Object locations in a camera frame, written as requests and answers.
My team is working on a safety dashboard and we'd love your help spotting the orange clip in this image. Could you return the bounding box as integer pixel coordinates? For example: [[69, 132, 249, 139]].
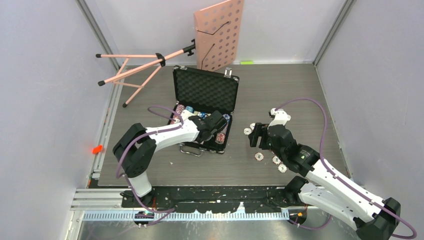
[[91, 144, 103, 155]]

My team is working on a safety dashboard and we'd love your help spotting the blue yellow chip stack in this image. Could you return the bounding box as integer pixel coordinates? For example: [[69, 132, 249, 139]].
[[185, 106, 194, 113]]

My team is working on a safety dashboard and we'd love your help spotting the red white chip stack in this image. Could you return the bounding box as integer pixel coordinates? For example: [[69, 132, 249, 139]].
[[170, 104, 185, 124]]

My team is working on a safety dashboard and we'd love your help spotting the pink music stand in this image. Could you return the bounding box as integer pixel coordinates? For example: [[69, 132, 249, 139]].
[[96, 0, 245, 107]]

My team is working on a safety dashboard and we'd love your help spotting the black poker set case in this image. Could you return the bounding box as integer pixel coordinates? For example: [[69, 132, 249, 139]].
[[172, 65, 240, 157]]

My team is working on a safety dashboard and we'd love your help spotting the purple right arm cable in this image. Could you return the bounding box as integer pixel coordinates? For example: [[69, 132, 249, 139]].
[[274, 97, 418, 240]]

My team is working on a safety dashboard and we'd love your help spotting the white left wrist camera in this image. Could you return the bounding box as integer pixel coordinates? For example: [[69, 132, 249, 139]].
[[180, 109, 195, 121]]

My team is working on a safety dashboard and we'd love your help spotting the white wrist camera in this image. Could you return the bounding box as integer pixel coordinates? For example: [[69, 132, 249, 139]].
[[268, 108, 291, 127], [180, 109, 195, 121]]

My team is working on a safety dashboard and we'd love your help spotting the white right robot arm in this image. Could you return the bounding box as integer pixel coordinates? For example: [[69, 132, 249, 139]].
[[248, 123, 401, 240]]

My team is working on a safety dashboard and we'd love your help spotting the blue red chip stack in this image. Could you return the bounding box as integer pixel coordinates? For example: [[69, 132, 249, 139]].
[[215, 114, 231, 145]]

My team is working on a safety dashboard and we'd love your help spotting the green tape piece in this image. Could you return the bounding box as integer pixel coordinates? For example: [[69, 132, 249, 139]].
[[240, 61, 255, 65]]

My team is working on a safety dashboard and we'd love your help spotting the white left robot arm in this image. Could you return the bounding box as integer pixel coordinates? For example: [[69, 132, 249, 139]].
[[112, 110, 228, 207]]

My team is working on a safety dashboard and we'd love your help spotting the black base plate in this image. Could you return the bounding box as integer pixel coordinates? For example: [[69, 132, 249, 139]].
[[120, 186, 309, 214]]

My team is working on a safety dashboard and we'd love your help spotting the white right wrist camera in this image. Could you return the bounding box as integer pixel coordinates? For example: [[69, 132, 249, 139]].
[[268, 108, 291, 127]]

